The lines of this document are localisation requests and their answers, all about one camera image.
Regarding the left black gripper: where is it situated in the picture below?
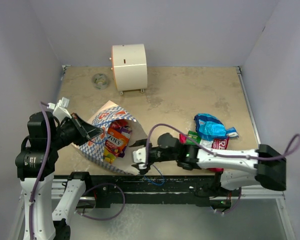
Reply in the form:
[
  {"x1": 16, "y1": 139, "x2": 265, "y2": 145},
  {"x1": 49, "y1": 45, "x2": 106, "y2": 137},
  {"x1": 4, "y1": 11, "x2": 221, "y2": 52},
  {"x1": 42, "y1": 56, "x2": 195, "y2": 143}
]
[{"x1": 49, "y1": 111, "x2": 104, "y2": 149}]

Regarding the blue checkered paper bag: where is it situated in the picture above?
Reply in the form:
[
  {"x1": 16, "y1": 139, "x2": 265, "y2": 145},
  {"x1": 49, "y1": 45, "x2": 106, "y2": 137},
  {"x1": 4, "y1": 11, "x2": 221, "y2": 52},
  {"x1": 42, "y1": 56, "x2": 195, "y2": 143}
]
[{"x1": 77, "y1": 100, "x2": 148, "y2": 175}]

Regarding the green snack bag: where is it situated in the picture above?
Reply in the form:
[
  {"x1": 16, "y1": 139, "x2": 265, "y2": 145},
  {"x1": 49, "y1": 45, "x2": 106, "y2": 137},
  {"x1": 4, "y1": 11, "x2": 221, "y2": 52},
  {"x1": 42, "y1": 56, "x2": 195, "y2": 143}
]
[{"x1": 187, "y1": 130, "x2": 214, "y2": 148}]

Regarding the blue gummy candy bag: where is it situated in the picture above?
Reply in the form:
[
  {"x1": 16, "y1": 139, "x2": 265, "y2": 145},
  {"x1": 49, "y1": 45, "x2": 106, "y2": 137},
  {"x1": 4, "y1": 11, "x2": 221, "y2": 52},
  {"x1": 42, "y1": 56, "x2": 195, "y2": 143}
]
[{"x1": 194, "y1": 113, "x2": 227, "y2": 141}]

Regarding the red chips bag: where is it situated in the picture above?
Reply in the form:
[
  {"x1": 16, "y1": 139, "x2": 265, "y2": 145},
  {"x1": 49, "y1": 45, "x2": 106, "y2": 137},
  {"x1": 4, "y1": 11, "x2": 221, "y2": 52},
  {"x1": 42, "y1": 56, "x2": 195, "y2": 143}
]
[{"x1": 179, "y1": 134, "x2": 229, "y2": 173}]

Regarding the blue snack bar wrapper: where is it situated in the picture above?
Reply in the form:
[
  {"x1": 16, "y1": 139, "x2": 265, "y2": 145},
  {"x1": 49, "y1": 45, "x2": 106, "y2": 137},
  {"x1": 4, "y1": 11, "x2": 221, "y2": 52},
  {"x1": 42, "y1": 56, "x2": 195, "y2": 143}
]
[{"x1": 226, "y1": 127, "x2": 239, "y2": 138}]

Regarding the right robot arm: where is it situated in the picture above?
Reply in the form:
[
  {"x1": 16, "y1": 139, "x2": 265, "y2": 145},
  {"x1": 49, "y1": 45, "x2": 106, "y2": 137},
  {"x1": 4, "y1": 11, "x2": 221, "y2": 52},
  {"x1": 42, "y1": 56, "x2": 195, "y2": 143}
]
[{"x1": 131, "y1": 133, "x2": 287, "y2": 196}]

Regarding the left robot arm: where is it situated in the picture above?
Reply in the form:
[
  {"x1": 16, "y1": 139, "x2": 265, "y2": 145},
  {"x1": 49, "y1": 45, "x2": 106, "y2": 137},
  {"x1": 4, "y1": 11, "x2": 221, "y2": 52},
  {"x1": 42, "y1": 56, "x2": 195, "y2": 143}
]
[{"x1": 15, "y1": 110, "x2": 104, "y2": 240}]

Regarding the orange Fox's fruits candy bag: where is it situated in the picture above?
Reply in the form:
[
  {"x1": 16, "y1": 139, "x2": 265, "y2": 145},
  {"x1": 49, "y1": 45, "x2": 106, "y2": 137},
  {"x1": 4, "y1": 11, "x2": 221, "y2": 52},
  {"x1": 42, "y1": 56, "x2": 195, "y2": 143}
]
[{"x1": 103, "y1": 128, "x2": 128, "y2": 164}]

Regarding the red orange snack packet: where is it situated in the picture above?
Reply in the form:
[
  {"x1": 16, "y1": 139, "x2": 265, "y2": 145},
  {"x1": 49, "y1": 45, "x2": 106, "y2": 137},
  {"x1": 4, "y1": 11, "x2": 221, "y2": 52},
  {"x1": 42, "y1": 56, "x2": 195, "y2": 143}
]
[{"x1": 110, "y1": 119, "x2": 128, "y2": 129}]

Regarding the purple snack packet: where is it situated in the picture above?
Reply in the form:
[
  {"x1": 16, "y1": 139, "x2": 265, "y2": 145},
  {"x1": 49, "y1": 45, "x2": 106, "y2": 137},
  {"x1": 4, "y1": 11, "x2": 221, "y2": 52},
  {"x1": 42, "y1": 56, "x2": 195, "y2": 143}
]
[{"x1": 118, "y1": 125, "x2": 132, "y2": 158}]

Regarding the clear tape roll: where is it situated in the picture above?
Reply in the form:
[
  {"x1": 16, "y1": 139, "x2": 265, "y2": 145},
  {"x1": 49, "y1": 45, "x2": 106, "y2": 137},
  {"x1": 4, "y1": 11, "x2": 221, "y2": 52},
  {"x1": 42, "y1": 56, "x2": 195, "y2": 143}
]
[{"x1": 92, "y1": 73, "x2": 110, "y2": 90}]

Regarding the white cylindrical box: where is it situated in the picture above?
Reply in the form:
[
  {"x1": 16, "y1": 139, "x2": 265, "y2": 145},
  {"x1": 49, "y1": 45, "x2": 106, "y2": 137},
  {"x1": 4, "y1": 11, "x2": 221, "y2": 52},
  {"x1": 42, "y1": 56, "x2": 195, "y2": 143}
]
[{"x1": 109, "y1": 44, "x2": 148, "y2": 95}]

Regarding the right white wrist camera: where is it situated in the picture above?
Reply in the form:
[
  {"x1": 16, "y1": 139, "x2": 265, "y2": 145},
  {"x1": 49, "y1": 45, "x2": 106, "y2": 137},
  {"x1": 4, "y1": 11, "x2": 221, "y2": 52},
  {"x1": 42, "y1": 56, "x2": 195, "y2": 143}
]
[{"x1": 132, "y1": 147, "x2": 148, "y2": 170}]

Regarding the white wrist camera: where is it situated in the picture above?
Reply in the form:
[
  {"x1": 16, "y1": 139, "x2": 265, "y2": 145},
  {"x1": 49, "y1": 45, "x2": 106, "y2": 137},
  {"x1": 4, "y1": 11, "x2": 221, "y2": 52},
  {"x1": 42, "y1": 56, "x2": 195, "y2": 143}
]
[
  {"x1": 47, "y1": 97, "x2": 71, "y2": 121},
  {"x1": 132, "y1": 147, "x2": 148, "y2": 170}
]

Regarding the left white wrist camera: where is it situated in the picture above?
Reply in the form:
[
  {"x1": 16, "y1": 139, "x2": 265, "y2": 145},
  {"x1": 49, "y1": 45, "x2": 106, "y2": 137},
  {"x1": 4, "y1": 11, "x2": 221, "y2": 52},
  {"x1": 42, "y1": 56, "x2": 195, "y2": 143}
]
[{"x1": 47, "y1": 97, "x2": 71, "y2": 121}]

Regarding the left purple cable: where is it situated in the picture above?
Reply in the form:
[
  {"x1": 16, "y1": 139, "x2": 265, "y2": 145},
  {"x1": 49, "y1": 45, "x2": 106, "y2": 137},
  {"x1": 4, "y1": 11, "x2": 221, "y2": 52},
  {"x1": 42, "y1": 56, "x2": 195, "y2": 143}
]
[{"x1": 27, "y1": 101, "x2": 52, "y2": 240}]

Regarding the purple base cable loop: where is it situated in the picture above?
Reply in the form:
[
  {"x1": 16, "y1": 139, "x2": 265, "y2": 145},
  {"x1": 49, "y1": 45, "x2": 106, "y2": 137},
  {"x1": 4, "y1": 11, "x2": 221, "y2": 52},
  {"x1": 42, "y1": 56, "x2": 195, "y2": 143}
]
[{"x1": 73, "y1": 182, "x2": 126, "y2": 221}]

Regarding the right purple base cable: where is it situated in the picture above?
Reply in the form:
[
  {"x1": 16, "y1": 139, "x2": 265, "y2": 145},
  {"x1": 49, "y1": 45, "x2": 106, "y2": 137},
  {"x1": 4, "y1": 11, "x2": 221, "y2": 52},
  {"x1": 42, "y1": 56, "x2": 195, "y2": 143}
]
[{"x1": 213, "y1": 187, "x2": 242, "y2": 216}]

